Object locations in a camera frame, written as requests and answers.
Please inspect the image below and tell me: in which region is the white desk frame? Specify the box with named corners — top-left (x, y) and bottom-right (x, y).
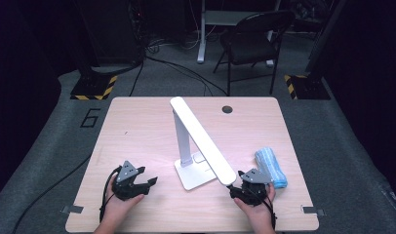
top-left (196, 0), bottom-right (282, 67)

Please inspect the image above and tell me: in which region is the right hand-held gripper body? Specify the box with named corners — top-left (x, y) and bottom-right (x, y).
top-left (239, 168), bottom-right (272, 207)

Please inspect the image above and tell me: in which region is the hand-held gripper cable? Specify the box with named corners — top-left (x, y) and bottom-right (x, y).
top-left (99, 165), bottom-right (122, 223)
top-left (243, 184), bottom-right (278, 230)

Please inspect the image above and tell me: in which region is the left hand-held gripper cable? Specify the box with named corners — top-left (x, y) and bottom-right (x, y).
top-left (99, 165), bottom-right (122, 223)

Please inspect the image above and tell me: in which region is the person's right hand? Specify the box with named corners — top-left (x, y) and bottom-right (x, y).
top-left (234, 184), bottom-right (277, 225)

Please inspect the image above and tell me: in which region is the tangle of floor cables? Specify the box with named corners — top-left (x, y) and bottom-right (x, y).
top-left (146, 28), bottom-right (200, 55)

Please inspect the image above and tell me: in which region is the person's left hand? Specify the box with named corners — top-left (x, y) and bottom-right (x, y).
top-left (102, 184), bottom-right (145, 225)

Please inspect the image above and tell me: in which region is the black stand with striped base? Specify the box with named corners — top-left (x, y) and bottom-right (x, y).
top-left (283, 0), bottom-right (348, 100)
top-left (69, 58), bottom-right (118, 101)

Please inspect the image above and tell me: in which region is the black folding chair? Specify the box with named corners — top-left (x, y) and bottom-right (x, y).
top-left (213, 9), bottom-right (297, 97)

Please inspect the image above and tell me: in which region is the black floor cable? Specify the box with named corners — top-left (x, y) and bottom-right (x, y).
top-left (12, 155), bottom-right (92, 234)
top-left (129, 59), bottom-right (145, 98)
top-left (145, 55), bottom-right (228, 97)

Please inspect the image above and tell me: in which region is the white desk lamp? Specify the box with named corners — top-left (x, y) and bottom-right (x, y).
top-left (169, 96), bottom-right (238, 191)

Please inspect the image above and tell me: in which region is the grey tape piece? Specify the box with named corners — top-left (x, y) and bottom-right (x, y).
top-left (301, 205), bottom-right (326, 217)
top-left (60, 204), bottom-right (85, 215)

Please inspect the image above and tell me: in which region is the right hand-held gripper cable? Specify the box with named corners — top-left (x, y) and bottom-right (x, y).
top-left (243, 184), bottom-right (278, 230)

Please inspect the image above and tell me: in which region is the dark equipment cabinet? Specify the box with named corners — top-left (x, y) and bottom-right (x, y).
top-left (78, 0), bottom-right (145, 66)

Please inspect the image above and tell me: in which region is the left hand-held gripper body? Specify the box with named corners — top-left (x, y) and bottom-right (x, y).
top-left (111, 160), bottom-right (150, 201)

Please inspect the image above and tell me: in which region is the blue striped cleaning cloth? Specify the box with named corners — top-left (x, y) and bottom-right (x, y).
top-left (254, 146), bottom-right (289, 189)

